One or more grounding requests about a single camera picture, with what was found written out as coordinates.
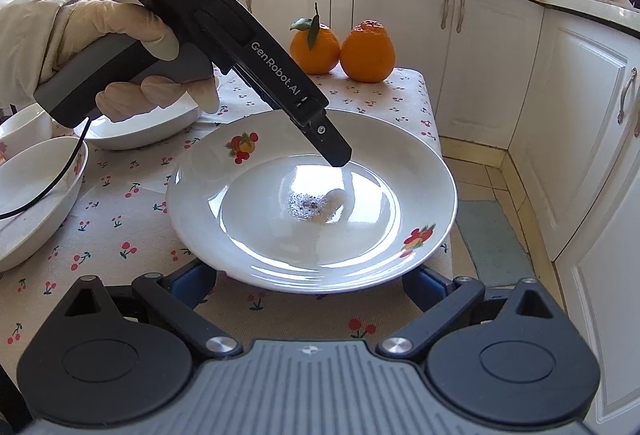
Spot white plate with stain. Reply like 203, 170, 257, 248
166, 110, 458, 294

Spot white kitchen cabinets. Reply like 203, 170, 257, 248
239, 0, 639, 434

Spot gloved left hand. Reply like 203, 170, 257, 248
1, 0, 219, 122

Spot orange with leaf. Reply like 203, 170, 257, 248
288, 4, 341, 76

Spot cherry print tablecloth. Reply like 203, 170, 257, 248
0, 64, 454, 385

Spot orange without leaf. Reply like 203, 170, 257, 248
340, 19, 396, 83

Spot white bowl near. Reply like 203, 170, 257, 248
0, 104, 52, 163

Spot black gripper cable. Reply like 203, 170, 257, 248
0, 114, 94, 221

